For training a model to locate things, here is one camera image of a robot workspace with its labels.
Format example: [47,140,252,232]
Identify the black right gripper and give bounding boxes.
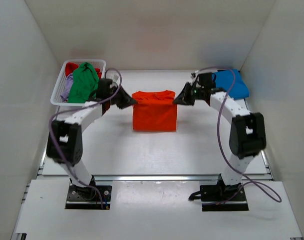
[173,82,204,107]

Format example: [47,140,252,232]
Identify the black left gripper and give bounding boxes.
[108,84,137,109]

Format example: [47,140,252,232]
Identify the orange t shirt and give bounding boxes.
[132,90,177,132]

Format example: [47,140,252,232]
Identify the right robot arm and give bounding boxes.
[173,70,267,200]

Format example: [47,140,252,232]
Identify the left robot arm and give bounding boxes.
[46,78,137,199]

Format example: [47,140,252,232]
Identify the green t shirt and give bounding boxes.
[67,62,100,104]

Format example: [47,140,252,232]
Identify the folded blue t shirt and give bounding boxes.
[212,69,250,100]

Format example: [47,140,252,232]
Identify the lilac t shirt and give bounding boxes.
[60,73,73,102]

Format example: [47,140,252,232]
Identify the red t shirt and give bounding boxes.
[65,62,102,78]

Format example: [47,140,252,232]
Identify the white plastic basket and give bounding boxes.
[50,58,106,108]

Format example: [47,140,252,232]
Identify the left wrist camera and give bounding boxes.
[110,74,119,87]

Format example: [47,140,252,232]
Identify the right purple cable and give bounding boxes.
[191,66,283,206]

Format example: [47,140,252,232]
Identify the purple cable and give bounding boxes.
[48,67,122,210]
[191,66,283,206]

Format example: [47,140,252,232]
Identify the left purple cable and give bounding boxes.
[48,67,122,210]

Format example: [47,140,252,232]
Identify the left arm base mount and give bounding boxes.
[65,182,112,211]

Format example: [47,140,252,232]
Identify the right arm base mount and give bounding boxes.
[188,180,249,212]

